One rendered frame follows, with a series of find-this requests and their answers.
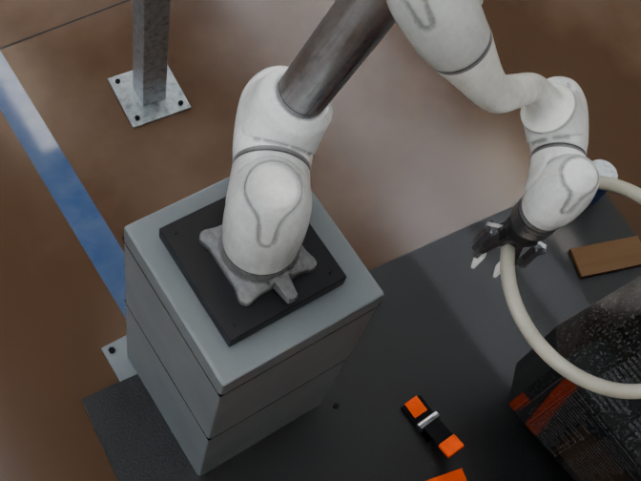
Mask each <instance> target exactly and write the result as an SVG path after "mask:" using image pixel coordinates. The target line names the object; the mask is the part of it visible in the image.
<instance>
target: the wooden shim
mask: <svg viewBox="0 0 641 481"><path fill-rule="evenodd" d="M569 252H570V255H571V257H572V259H573V262H574V264H575V267H576V269H577V271H578V274H579V276H580V278H581V279H582V278H585V277H590V276H595V275H600V274H605V273H609V272H613V271H618V270H623V269H628V268H632V267H636V266H641V241H640V239H639V238H638V236H634V237H628V238H623V239H619V240H610V241H605V242H600V243H595V244H591V245H586V246H581V247H576V248H571V249H570V250H569Z"/></svg>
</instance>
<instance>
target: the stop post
mask: <svg viewBox="0 0 641 481"><path fill-rule="evenodd" d="M170 2H171V0H133V70H132V71H129V72H126V73H122V74H119V75H116V76H113V77H110V78H108V81H109V83H110V85H111V87H112V89H113V91H114V94H115V96H116V97H117V99H118V101H119V103H120V105H121V107H122V109H123V111H124V113H125V114H126V116H127V117H128V119H129V121H130V123H131V125H132V127H133V128H137V127H140V126H143V125H145V124H148V123H151V122H154V121H157V120H160V119H162V118H164V117H167V116H170V115H175V114H178V113H181V112H183V111H186V110H189V109H191V105H190V104H189V102H188V100H187V98H186V96H185V95H184V93H183V92H182V90H181V88H180V87H179V85H178V83H177V81H176V79H175V77H174V75H173V73H172V72H171V70H170V68H169V66H168V64H167V63H168V42H169V22H170Z"/></svg>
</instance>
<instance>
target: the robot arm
mask: <svg viewBox="0 0 641 481"><path fill-rule="evenodd" d="M483 2H484V0H336V1H335V2H334V4H333V5H332V7H331V8H330V10H329V11H328V12H327V14H325V16H324V17H323V18H322V20H321V21H320V23H319V24H318V26H317V27H316V29H315V30H314V32H313V33H312V34H311V36H310V37H309V39H308V40H307V41H306V43H305V44H304V46H303V47H302V48H301V50H300V52H299V53H298V55H297V56H296V57H295V59H294V60H293V62H292V63H291V64H290V66H289V67H287V66H273V67H269V68H266V69H264V70H262V71H260V72H259V73H257V74H256V75H255V76H254V77H252V79H251V80H250V81H249V82H248V83H247V85H246V86H245V88H244V90H243V91H242V94H241V96H240V99H239V103H238V110H237V115H236V122H235V129H234V137H233V160H232V169H231V174H230V179H229V184H228V190H227V195H226V201H225V208H224V214H223V223H222V224H221V225H220V226H217V227H214V228H210V229H205V230H203V231H201V232H200V234H199V242H200V243H201V244H202V245H203V246H204V247H205V248H207V249H208V250H209V252H210V253H211V254H212V256H213V257H214V259H215V261H216V262H217V264H218V266H219V267H220V269H221V270H222V272H223V273H224V275H225V277H226V278H227V280H228V281H229V283H230V284H231V285H232V286H233V288H234V290H235V292H236V295H237V299H238V302H239V303H240V304H241V305H243V306H248V305H250V304H252V303H253V302H254V301H255V300H256V299H257V298H258V297H259V296H261V295H263V294H265V293H267V292H269V291H270V290H272V289H275V290H276V292H277V293H278V294H279V295H280V296H281V297H282V298H283V299H284V300H285V301H286V302H287V303H292V302H294V301H295V299H297V298H298V293H297V291H296V289H295V286H294V285H293V283H292V281H291V280H292V279H294V278H296V277H297V276H299V275H301V274H305V273H311V272H313V271H314V270H315V268H316V266H317V261H316V259H315V258H314V257H313V256H311V255H310V254H309V253H308V252H307V251H306V250H305V248H304V247H303V246H302V242H303V240H304V238H305V235H306V232H307V229H308V225H309V222H310V218H311V212H312V192H311V182H310V173H311V165H312V160H313V155H314V154H315V153H316V152H317V150H318V147H319V145H320V143H321V139H322V137H323V135H324V133H325V131H326V129H327V128H328V126H329V124H330V122H331V119H332V116H333V104H332V100H333V98H334V97H335V96H336V95H337V94H338V92H339V91H340V90H341V88H342V87H343V86H344V85H345V84H346V82H347V81H348V80H349V79H350V77H351V76H352V75H353V74H354V73H355V71H356V70H357V69H358V68H359V66H360V65H361V64H362V63H363V61H364V60H365V59H366V58H367V56H368V55H369V54H371V53H372V51H373V50H374V49H375V48H376V47H377V45H378V44H379V43H380V42H381V40H382V39H383V38H384V37H385V35H386V34H387V33H388V32H389V30H390V29H391V28H392V27H393V26H394V24H395V23H396V22H397V24H398V26H399V27H400V29H401V30H402V32H403V34H404V35H405V37H406V38H407V40H408V41H409V43H410V44H411V45H412V47H413V48H414V49H415V51H416V52H417V53H418V54H419V55H420V56H421V57H422V58H423V59H424V60H425V61H426V62H427V63H428V64H429V65H430V66H431V67H432V68H433V69H434V70H435V71H436V72H437V73H439V74H440V75H441V76H442V77H444V78H445V79H446V80H448V81H449V82H450V83H451V84H452V85H454V86H455V87H456V88H457V89H458V90H459V91H461V92H462V93H463V94H464V95H465V96H466V97H467V98H468V99H469V100H471V101H472V102H473V103H474V104H476V105H477V106H478V107H480V108H482V109H484V110H486V111H488V112H491V113H495V114H502V113H507V112H511V111H513V110H516V109H519V108H521V119H522V122H523V125H524V130H525V134H526V139H527V143H528V144H529V149H530V166H529V172H528V177H527V184H526V187H525V189H526V193H525V194H524V195H523V196H522V197H521V199H520V200H519V201H518V202H517V203H516V204H515V205H514V206H513V208H512V210H511V215H510V216H509V217H508V218H507V220H506V221H502V222H500V224H498V223H494V222H493V220H492V219H487V220H486V225H485V226H484V228H483V229H482V230H481V231H480V232H479V233H478V234H477V235H476V237H475V238H474V241H473V244H472V247H471V248H472V249H474V250H475V251H474V255H473V261H472V264H471V268H472V269H473V268H475V267H476V266H477V265H478V264H479V263H480V262H481V261H482V260H483V259H484V258H485V257H486V252H488V251H490V250H492V249H494V248H496V247H498V246H500V245H501V246H504V245H506V244H510V245H512V246H514V247H516V249H515V252H516V253H515V265H519V268H525V267H526V266H527V265H528V264H530V263H531V262H532V261H533V260H534V259H536V258H537V257H538V256H540V255H543V254H546V250H547V246H548V242H547V241H545V239H547V238H548V237H549V236H550V235H551V234H552V233H554V232H555V231H556V230H558V229H559V228H560V227H562V226H565V225H567V224H568V223H570V222H571V221H573V220H575V219H576V218H577V217H578V216H579V215H580V214H581V213H582V212H583V211H584V210H585V209H586V208H587V207H588V206H589V204H590V203H591V201H592V200H593V198H594V196H595V194H596V192H597V189H598V186H599V180H600V177H599V172H598V169H597V167H596V166H595V164H594V163H593V162H592V161H591V160H590V159H589V158H587V149H588V145H589V111H588V104H587V101H586V98H585V95H584V93H583V91H582V89H581V88H580V86H579V85H578V84H577V83H576V82H575V81H574V80H572V79H570V78H568V77H564V76H554V77H550V78H548V79H546V78H544V77H543V76H541V75H539V74H538V73H514V74H505V72H504V70H503V68H502V65H501V62H500V59H499V55H498V53H497V50H496V46H495V42H494V38H493V34H492V31H491V29H490V27H489V25H488V23H487V20H486V16H485V13H484V11H483V8H482V4H483ZM495 230H498V232H499V233H497V234H495V235H493V236H492V237H490V238H488V237H489V235H490V234H492V233H493V232H494V231H495ZM530 246H532V247H530ZM524 247H530V248H529V249H528V251H527V252H526V253H525V254H524V255H522V256H521V258H520V257H519V256H520V254H521V252H522V250H523V248H524Z"/></svg>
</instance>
